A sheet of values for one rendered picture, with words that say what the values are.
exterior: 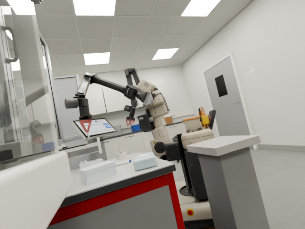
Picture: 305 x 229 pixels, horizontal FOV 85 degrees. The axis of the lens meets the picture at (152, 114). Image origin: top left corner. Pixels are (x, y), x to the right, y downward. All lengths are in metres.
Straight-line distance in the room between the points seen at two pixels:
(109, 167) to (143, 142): 3.64
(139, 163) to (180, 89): 5.16
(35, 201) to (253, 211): 0.98
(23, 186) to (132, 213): 0.49
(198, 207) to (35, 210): 1.27
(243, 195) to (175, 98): 4.79
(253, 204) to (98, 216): 0.76
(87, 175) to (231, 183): 0.68
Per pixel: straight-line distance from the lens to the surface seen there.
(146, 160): 0.69
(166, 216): 0.75
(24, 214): 0.26
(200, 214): 1.47
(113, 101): 4.69
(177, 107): 5.57
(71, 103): 1.06
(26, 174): 0.27
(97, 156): 2.29
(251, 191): 1.07
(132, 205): 0.69
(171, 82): 5.69
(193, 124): 1.49
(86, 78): 1.45
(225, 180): 0.95
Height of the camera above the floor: 0.92
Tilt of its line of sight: 4 degrees up
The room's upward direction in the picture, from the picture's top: 12 degrees counter-clockwise
